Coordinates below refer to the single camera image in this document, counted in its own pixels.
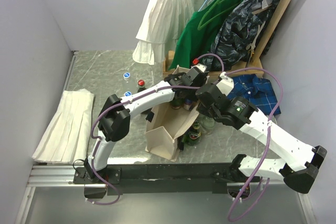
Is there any red bull can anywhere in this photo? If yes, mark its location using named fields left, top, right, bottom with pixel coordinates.
left=183, top=99, right=196, bottom=111

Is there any green gold-capped glass bottle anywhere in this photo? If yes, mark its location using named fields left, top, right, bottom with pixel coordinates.
left=170, top=98, right=184, bottom=110

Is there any beige canvas tote bag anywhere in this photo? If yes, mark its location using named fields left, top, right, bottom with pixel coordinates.
left=145, top=67, right=199, bottom=162

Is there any clear water bottle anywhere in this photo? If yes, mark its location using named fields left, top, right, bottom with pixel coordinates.
left=123, top=72, right=136, bottom=93
left=123, top=90, right=141, bottom=122

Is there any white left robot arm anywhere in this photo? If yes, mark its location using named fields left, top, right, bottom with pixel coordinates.
left=84, top=64, right=208, bottom=183

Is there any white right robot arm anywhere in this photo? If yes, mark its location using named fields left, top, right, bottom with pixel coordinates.
left=195, top=84, right=327, bottom=194

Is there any clear Chang soda bottle near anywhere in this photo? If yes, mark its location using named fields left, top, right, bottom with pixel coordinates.
left=200, top=116, right=215, bottom=135

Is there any blue plaid shirt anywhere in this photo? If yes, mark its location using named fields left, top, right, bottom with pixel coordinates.
left=227, top=74, right=278, bottom=115

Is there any green garment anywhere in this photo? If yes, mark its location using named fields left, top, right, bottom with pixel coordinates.
left=169, top=0, right=233, bottom=69

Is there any green beer bottle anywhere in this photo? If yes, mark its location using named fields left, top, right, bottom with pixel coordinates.
left=184, top=120, right=201, bottom=146

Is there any wooden clothes rack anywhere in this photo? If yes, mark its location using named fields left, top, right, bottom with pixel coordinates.
left=162, top=0, right=307, bottom=79

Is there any dark cola bottle red cap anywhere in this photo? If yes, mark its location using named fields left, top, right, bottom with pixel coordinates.
left=136, top=79, right=151, bottom=115

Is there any white pleated skirt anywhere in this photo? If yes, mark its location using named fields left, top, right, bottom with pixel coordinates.
left=132, top=0, right=204, bottom=65

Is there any green hanger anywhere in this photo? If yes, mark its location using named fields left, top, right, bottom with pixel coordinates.
left=197, top=0, right=241, bottom=30

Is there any folded white cloth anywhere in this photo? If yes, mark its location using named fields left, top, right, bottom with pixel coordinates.
left=33, top=89, right=95, bottom=164

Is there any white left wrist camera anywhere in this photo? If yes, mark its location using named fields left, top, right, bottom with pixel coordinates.
left=192, top=58, right=207, bottom=73

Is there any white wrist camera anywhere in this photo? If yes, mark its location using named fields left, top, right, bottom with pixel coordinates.
left=214, top=72, right=234, bottom=96
left=192, top=58, right=207, bottom=73

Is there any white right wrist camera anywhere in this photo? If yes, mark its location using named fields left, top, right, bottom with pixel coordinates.
left=214, top=72, right=234, bottom=96

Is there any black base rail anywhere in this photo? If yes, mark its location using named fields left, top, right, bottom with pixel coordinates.
left=73, top=163, right=248, bottom=199

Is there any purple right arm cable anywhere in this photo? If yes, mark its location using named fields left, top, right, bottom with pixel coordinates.
left=224, top=67, right=284, bottom=222

